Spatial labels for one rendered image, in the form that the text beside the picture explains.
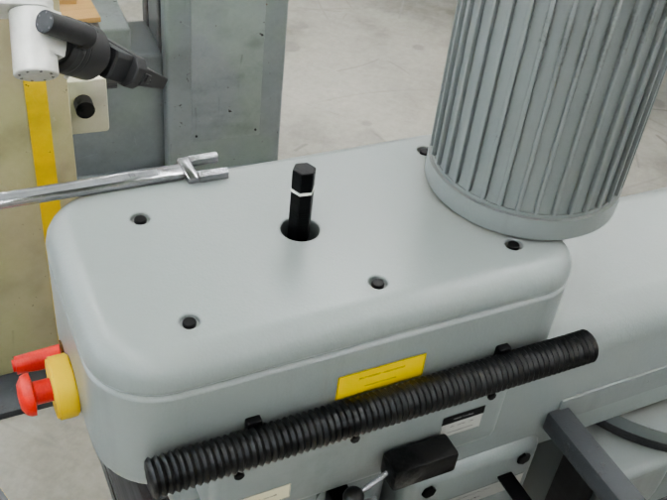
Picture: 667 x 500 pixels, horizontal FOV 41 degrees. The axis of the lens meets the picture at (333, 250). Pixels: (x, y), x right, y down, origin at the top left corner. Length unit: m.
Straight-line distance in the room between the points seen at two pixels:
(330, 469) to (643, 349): 0.41
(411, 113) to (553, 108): 4.12
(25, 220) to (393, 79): 2.86
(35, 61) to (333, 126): 3.40
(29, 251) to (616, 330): 2.22
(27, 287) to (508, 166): 2.39
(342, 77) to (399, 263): 4.38
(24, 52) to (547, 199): 0.83
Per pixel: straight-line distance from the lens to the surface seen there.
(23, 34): 1.40
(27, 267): 3.00
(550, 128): 0.80
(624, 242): 1.14
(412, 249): 0.82
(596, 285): 1.06
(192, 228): 0.82
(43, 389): 0.85
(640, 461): 1.21
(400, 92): 5.09
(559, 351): 0.89
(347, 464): 0.91
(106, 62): 1.48
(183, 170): 0.89
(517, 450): 1.08
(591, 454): 1.04
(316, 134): 4.60
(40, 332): 3.20
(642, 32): 0.79
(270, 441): 0.76
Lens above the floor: 2.39
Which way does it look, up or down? 39 degrees down
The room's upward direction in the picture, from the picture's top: 7 degrees clockwise
